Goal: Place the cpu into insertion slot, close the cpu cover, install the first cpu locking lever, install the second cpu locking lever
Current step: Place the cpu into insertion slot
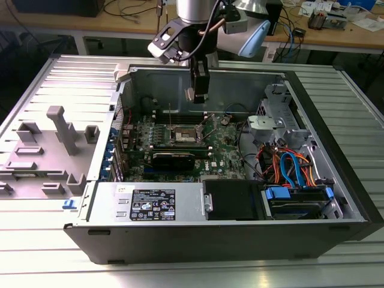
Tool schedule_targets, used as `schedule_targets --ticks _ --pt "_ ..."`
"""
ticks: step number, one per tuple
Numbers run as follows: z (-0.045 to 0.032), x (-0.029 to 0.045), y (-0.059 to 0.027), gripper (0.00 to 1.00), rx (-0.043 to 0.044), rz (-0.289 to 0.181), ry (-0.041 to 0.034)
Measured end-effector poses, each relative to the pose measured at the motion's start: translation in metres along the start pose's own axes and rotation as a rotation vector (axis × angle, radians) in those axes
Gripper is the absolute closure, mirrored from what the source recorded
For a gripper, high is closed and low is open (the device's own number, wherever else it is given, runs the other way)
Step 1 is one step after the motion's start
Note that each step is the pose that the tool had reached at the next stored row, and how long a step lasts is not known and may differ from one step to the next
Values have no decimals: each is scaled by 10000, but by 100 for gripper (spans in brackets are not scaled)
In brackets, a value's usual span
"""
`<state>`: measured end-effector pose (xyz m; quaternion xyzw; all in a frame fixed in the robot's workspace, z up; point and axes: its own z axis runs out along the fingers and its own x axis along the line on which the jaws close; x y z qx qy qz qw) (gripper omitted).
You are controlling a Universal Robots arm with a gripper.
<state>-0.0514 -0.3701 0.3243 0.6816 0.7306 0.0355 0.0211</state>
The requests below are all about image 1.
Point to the grey parts rack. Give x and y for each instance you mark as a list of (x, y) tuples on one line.
[(45, 162)]

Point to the small black box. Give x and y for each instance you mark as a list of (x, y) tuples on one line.
[(299, 32)]

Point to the metal locking lever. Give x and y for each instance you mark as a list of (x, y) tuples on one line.
[(170, 114)]

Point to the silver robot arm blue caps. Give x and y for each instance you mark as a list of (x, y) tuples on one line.
[(192, 10)]

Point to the blue slot retainer clip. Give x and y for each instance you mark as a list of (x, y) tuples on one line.
[(110, 148), (112, 134), (107, 162), (105, 175)]

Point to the white printed card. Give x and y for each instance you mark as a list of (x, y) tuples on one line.
[(306, 8)]

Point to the black tower box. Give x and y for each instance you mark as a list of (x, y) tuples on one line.
[(276, 18)]

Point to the silver CPU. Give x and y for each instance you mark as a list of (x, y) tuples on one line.
[(189, 95)]

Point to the white paper sheet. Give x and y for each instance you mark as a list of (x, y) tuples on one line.
[(370, 24)]

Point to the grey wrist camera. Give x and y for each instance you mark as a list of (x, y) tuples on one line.
[(237, 27)]

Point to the copper coil cooler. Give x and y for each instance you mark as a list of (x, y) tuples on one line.
[(317, 21)]

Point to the black graphics card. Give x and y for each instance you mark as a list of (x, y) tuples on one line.
[(172, 162)]

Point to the grey desk device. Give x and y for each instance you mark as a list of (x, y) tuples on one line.
[(336, 22)]

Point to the round coin battery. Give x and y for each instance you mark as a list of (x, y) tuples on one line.
[(225, 121)]

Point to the green motherboard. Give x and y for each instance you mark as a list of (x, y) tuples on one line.
[(222, 156)]

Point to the white plastic case latch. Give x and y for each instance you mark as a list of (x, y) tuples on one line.
[(121, 73)]

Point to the small blue plastic clip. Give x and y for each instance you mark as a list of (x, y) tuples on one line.
[(68, 205)]

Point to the hard disk in blue carrier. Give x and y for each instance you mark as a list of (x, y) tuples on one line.
[(300, 207)]

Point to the CPU socket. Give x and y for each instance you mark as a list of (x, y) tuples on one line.
[(186, 135)]

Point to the silver power supply unit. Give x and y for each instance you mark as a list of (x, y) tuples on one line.
[(105, 204)]

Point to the black monitor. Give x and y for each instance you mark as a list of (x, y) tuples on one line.
[(60, 7)]

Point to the silver metal bracket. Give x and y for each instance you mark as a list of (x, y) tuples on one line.
[(262, 123)]

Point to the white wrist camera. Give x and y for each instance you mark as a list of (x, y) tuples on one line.
[(163, 45)]

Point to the wooden desk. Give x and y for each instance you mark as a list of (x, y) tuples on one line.
[(330, 39)]

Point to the open black PC case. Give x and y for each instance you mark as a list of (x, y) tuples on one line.
[(210, 243)]

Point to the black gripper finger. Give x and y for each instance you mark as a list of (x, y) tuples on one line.
[(201, 87)]

